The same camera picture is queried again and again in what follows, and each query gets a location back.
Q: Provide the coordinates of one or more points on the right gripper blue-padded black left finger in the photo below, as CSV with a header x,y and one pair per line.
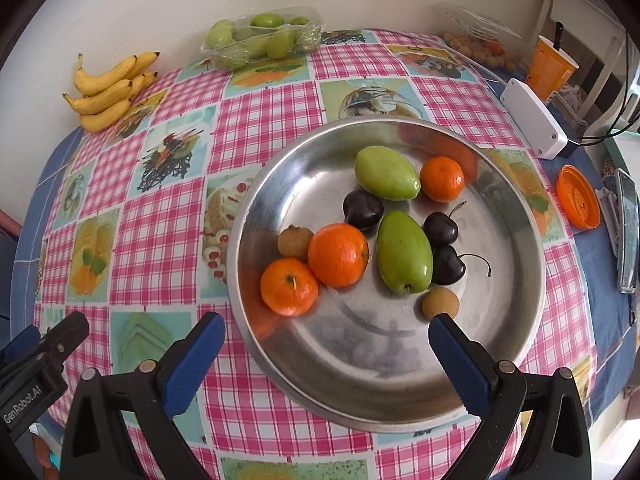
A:
x,y
96,441

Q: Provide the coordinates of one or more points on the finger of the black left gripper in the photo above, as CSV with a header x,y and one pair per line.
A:
x,y
29,353

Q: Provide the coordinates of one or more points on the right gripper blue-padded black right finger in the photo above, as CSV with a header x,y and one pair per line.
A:
x,y
556,442

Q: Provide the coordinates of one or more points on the small brown longan fruit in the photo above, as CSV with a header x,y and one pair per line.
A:
x,y
440,300

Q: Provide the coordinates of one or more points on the dark cherry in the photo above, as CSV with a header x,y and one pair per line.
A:
x,y
449,267
441,229
362,210

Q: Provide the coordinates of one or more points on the small tangerine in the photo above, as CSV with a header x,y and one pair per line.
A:
x,y
288,287

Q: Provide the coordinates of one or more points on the green mango-shaped fruit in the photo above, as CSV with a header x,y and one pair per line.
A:
x,y
386,173
404,254

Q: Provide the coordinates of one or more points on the orange tangerine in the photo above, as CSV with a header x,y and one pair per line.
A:
x,y
442,179

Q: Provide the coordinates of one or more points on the orange plastic lid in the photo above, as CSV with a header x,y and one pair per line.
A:
x,y
577,199

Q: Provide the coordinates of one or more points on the bunch of yellow bananas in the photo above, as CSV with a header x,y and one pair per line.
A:
x,y
107,97

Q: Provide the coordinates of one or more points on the round stainless steel bowl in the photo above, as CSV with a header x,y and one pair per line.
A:
x,y
360,356

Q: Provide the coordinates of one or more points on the black power adapter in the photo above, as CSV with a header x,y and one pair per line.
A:
x,y
569,149

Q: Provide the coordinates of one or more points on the white rectangular device box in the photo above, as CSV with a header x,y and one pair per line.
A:
x,y
541,130

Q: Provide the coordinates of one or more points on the plastic tray of green jujubes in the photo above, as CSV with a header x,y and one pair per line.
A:
x,y
233,43

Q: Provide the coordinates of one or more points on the orange paper cup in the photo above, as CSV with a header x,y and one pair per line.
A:
x,y
551,66

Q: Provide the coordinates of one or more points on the plastic box of longans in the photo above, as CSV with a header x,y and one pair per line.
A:
x,y
482,39

